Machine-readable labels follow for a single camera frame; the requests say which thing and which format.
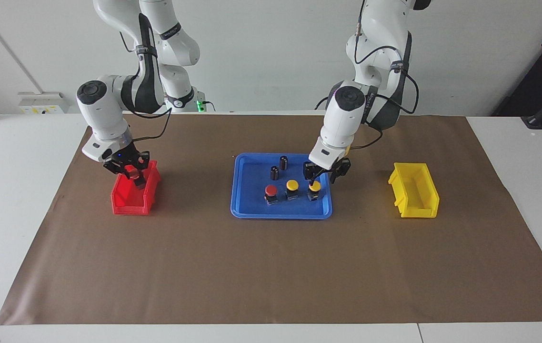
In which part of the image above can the red plastic bin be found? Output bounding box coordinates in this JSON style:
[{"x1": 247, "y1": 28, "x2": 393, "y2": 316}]
[{"x1": 110, "y1": 160, "x2": 161, "y2": 216}]

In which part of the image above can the blue plastic tray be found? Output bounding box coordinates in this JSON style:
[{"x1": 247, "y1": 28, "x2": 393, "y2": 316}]
[{"x1": 231, "y1": 152, "x2": 333, "y2": 220}]

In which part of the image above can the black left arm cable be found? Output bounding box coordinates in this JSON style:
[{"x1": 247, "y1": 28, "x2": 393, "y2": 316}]
[{"x1": 347, "y1": 0, "x2": 419, "y2": 150}]

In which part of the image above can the brown paper mat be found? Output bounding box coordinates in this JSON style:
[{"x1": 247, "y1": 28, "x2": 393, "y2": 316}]
[{"x1": 0, "y1": 113, "x2": 542, "y2": 326}]

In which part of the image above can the white wall socket box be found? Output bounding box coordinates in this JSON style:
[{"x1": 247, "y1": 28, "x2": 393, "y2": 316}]
[{"x1": 18, "y1": 92, "x2": 68, "y2": 115}]

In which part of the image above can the yellow plastic bin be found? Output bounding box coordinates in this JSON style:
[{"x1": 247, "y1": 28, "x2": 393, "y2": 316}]
[{"x1": 388, "y1": 162, "x2": 441, "y2": 219}]

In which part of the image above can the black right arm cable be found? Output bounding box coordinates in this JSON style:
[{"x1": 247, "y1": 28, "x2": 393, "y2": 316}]
[{"x1": 120, "y1": 14, "x2": 172, "y2": 142}]

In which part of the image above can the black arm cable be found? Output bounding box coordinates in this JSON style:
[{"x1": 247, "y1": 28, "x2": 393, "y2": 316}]
[
  {"x1": 347, "y1": 0, "x2": 419, "y2": 150},
  {"x1": 120, "y1": 14, "x2": 172, "y2": 142}
]

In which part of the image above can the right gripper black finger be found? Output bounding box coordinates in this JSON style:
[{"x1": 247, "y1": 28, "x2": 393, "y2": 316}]
[
  {"x1": 133, "y1": 151, "x2": 150, "y2": 189},
  {"x1": 104, "y1": 164, "x2": 131, "y2": 179}
]

